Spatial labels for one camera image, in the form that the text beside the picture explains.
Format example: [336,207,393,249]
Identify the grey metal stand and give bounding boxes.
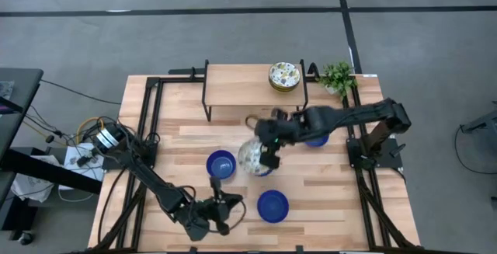
[460,100,497,134]

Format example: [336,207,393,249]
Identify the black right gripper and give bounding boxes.
[254,108,302,171]

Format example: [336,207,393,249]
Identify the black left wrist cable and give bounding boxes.
[182,186,249,234]

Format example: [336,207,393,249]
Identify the yellow cable loop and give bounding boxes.
[75,116,106,144]

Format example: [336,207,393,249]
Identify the green plant white pot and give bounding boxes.
[316,61,359,100]

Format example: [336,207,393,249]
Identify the black caster wheel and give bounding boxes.
[17,231,36,246]

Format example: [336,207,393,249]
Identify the white paper sheet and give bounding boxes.
[61,143,106,181]

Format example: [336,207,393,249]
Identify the white cable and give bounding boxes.
[57,183,96,204]

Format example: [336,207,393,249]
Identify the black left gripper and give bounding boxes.
[174,176,245,242]

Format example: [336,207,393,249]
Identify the thin right wrist cable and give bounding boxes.
[244,113,265,130]

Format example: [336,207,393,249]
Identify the black aluminium table frame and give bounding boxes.
[88,57,422,254]

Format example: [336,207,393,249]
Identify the wooden shelf black metal legs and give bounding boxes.
[200,58,311,123]

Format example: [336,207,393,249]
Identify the black curved floor cable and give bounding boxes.
[454,125,497,176]

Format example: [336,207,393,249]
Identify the black desk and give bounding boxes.
[0,67,104,231]

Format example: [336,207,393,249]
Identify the white plastic bag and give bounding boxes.
[10,155,61,204]

